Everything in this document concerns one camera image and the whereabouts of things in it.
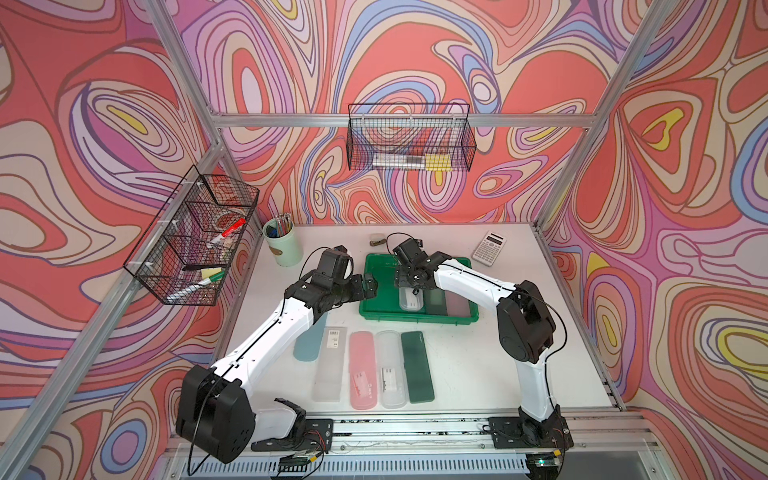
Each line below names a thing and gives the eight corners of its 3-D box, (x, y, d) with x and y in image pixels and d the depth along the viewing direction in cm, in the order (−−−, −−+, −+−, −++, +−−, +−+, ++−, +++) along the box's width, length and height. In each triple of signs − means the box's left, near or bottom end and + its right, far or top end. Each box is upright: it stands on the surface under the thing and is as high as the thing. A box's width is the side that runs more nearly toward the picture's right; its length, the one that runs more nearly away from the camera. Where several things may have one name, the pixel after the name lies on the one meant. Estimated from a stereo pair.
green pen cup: (273, 272, 109) (257, 240, 95) (279, 250, 115) (265, 218, 102) (300, 272, 109) (288, 240, 95) (305, 250, 115) (294, 218, 102)
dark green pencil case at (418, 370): (409, 403, 80) (410, 401, 78) (400, 335, 93) (400, 332, 91) (435, 400, 81) (436, 398, 79) (422, 332, 93) (423, 329, 92)
